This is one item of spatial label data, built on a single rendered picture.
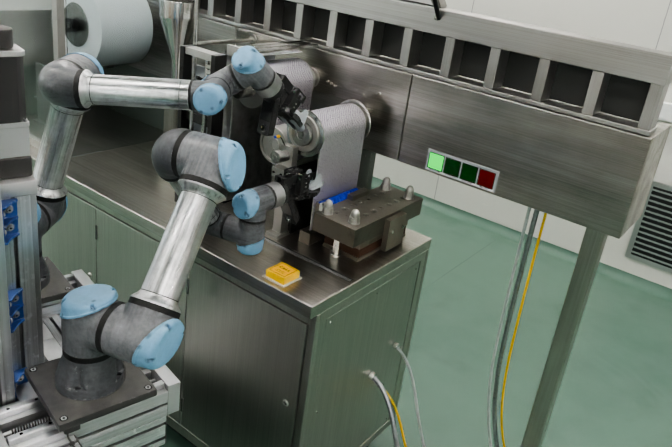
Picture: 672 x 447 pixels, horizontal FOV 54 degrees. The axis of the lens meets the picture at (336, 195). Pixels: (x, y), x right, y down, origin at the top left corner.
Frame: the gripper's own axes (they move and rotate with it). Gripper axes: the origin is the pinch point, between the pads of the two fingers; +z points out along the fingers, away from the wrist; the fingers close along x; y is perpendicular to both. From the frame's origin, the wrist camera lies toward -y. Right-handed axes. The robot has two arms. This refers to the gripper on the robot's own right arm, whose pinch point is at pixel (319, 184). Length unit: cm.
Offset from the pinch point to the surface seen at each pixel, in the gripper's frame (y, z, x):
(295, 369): -44, -29, -21
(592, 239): -4, 46, -74
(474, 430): -110, 64, -48
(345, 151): 8.9, 11.8, -0.2
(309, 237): -16.4, -4.5, -2.1
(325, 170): 4.4, 2.1, -0.3
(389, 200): -6.3, 21.9, -13.7
